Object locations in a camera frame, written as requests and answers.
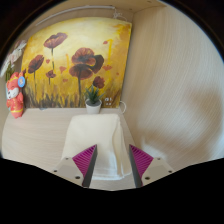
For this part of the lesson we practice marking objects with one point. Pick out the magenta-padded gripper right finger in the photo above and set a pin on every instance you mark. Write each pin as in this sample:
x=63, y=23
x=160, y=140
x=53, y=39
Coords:
x=158, y=168

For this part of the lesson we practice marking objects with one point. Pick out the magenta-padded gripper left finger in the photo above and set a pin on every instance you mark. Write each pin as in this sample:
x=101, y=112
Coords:
x=66, y=168

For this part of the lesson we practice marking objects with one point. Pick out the cream white towel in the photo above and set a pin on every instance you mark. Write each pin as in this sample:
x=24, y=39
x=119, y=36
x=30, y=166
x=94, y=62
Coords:
x=93, y=136

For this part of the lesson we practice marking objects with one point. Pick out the small potted green plant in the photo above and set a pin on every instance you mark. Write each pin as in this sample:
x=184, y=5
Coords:
x=93, y=106

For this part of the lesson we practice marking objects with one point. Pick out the red plush mouse toy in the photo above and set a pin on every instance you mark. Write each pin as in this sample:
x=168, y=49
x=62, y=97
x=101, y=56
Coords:
x=15, y=100

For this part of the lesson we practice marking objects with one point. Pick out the yellow poppy flower painting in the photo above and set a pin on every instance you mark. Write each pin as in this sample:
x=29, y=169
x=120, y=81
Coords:
x=83, y=40

